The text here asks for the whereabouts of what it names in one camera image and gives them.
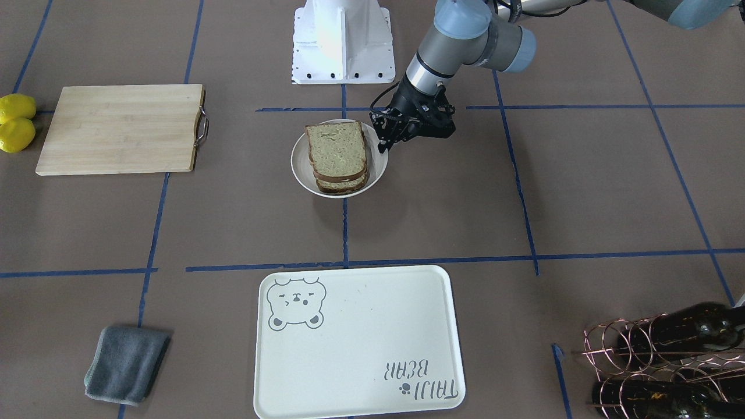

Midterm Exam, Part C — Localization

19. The wooden cutting board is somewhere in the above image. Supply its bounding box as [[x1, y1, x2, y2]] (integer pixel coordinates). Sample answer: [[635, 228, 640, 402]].
[[36, 83, 208, 176]]

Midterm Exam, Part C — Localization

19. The yellow lemon outer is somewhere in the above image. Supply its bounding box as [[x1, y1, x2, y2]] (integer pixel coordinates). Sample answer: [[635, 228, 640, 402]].
[[1, 118, 36, 154]]

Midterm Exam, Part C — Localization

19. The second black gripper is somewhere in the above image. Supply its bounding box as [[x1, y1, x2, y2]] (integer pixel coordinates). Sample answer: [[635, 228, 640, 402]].
[[370, 79, 456, 154]]

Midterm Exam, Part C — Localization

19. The dark wine bottle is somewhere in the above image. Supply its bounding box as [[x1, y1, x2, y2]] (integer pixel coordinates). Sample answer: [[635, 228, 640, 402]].
[[614, 301, 744, 370], [591, 360, 744, 418]]

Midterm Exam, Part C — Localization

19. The grey folded cloth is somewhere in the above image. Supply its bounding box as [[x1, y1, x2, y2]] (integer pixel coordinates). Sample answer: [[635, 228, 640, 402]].
[[83, 325, 171, 406]]

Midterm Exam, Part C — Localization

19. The bread slice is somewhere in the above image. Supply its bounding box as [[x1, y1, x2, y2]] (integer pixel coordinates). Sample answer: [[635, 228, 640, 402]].
[[305, 121, 367, 182], [315, 173, 369, 194]]

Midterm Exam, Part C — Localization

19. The bread slice under egg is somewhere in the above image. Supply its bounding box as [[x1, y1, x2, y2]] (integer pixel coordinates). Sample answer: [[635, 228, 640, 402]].
[[315, 173, 369, 194]]

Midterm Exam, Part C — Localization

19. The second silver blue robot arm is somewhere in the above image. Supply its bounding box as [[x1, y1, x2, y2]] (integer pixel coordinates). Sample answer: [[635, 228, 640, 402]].
[[370, 1, 581, 153]]

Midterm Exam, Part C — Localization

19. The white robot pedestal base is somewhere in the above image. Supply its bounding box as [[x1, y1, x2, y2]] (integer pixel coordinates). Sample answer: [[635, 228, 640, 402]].
[[291, 1, 396, 85]]

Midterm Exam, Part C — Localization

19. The copper wire bottle rack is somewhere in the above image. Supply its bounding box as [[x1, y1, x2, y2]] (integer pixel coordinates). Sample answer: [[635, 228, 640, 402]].
[[578, 315, 743, 418]]

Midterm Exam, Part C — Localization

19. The yellow lemon near board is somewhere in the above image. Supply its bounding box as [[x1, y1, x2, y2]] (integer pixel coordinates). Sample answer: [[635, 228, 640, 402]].
[[0, 93, 37, 125]]

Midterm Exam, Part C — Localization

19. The cream bear tray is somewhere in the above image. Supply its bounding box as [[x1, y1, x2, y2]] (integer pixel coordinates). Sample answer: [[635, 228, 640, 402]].
[[253, 265, 466, 418]]

